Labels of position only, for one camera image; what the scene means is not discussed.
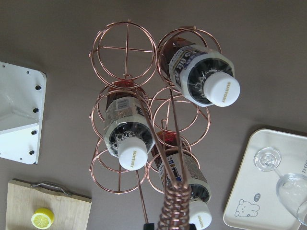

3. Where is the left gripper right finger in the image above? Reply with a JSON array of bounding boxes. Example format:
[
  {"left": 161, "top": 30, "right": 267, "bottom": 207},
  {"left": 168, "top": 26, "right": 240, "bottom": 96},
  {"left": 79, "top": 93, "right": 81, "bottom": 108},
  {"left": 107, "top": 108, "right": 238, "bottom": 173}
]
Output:
[{"left": 189, "top": 224, "right": 196, "bottom": 230}]

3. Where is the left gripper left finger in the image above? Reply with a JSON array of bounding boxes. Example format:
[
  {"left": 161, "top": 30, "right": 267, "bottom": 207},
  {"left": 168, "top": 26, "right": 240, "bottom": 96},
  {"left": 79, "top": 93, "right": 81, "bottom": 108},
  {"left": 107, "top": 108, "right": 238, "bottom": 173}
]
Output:
[{"left": 143, "top": 223, "right": 155, "bottom": 230}]

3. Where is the tea bottle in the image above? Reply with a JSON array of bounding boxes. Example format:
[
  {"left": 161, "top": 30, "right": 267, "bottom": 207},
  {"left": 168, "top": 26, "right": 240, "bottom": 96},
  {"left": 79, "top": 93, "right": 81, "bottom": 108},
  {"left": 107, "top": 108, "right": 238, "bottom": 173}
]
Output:
[
  {"left": 161, "top": 37, "right": 240, "bottom": 107},
  {"left": 104, "top": 92, "right": 154, "bottom": 171},
  {"left": 153, "top": 130, "right": 213, "bottom": 230}
]

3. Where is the copper wire bottle basket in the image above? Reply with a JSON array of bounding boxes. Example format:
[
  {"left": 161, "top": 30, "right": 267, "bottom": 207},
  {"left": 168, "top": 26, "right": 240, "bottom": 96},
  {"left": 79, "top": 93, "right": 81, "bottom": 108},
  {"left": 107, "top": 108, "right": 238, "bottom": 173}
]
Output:
[{"left": 89, "top": 21, "right": 212, "bottom": 230}]

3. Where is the cream rabbit serving tray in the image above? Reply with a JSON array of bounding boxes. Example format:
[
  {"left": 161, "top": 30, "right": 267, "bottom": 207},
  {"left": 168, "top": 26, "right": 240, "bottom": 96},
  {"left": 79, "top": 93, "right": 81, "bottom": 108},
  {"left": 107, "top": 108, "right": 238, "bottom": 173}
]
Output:
[{"left": 223, "top": 129, "right": 307, "bottom": 230}]

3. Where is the bamboo cutting board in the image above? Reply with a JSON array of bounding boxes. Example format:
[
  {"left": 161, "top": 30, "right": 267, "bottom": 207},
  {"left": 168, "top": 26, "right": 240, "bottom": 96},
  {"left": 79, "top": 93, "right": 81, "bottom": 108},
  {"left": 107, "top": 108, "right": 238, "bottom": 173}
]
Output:
[{"left": 5, "top": 179, "right": 92, "bottom": 230}]

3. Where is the half lemon slice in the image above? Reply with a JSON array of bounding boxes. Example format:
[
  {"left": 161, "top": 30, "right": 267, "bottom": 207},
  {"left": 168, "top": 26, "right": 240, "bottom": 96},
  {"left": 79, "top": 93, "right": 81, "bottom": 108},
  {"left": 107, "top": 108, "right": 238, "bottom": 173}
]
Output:
[{"left": 31, "top": 208, "right": 55, "bottom": 230}]

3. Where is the clear wine glass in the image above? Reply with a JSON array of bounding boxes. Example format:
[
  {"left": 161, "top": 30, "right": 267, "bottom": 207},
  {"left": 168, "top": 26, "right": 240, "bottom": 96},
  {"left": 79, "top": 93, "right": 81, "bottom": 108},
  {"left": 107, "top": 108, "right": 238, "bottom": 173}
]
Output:
[{"left": 254, "top": 147, "right": 307, "bottom": 225}]

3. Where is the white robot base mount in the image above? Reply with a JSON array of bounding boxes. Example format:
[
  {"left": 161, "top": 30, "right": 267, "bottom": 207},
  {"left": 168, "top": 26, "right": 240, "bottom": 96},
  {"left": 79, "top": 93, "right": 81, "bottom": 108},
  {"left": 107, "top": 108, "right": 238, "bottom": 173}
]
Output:
[{"left": 0, "top": 62, "right": 47, "bottom": 164}]

